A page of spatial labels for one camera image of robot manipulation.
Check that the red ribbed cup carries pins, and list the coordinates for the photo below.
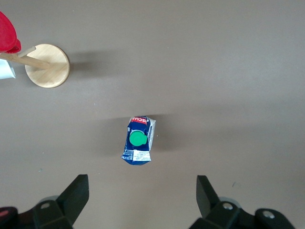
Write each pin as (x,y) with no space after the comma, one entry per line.
(6,33)

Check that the wooden mug tree stand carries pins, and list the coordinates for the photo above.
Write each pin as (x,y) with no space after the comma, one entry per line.
(54,71)

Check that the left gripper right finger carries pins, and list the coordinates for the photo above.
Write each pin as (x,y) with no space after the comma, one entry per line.
(209,202)

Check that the blue white milk carton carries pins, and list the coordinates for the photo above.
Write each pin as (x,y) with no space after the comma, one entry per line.
(138,138)

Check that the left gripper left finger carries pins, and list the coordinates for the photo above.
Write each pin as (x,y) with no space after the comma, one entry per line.
(69,200)

